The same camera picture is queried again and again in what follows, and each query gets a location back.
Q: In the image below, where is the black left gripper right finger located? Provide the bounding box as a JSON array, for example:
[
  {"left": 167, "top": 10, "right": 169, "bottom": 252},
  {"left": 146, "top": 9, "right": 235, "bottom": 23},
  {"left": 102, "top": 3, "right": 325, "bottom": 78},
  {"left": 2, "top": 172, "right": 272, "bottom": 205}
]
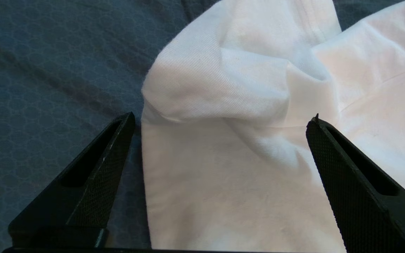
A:
[{"left": 306, "top": 113, "right": 405, "bottom": 253}]

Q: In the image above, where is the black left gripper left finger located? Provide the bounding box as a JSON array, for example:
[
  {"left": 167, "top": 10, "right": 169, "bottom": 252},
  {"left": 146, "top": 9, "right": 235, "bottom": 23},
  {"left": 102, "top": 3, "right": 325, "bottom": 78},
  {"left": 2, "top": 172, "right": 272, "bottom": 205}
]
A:
[{"left": 8, "top": 112, "right": 136, "bottom": 249}]

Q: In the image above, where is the white t-shirt blue print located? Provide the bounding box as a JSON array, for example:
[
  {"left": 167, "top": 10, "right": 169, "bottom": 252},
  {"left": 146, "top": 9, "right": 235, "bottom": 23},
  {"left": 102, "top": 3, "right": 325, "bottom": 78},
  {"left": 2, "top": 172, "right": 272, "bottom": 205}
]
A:
[{"left": 141, "top": 0, "right": 405, "bottom": 253}]

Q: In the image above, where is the blue bed with headboard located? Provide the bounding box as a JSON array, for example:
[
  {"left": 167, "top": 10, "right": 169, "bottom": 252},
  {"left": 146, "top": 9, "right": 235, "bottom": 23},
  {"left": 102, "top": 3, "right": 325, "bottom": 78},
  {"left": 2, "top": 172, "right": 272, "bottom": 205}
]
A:
[{"left": 0, "top": 0, "right": 405, "bottom": 251}]

